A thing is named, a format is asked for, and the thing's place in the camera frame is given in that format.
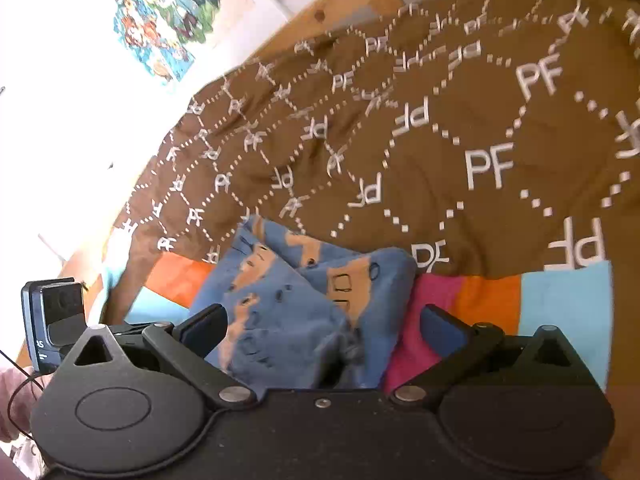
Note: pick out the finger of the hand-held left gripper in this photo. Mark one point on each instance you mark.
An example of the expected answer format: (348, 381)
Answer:
(127, 330)

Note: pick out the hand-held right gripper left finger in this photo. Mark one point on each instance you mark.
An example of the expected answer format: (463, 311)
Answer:
(205, 330)

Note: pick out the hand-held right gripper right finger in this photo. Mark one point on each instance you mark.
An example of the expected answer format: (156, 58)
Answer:
(442, 332)

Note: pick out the blue pants with orange print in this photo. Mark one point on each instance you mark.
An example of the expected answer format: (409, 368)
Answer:
(290, 310)

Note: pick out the person's left hand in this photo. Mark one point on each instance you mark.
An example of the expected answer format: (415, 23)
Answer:
(17, 400)

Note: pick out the colourful striped sheet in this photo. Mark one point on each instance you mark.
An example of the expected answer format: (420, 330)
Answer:
(565, 305)

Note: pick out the brown patterned blanket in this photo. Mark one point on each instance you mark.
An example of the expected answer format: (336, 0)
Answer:
(425, 150)

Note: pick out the blue wall poster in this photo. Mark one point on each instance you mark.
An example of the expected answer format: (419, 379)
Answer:
(155, 45)

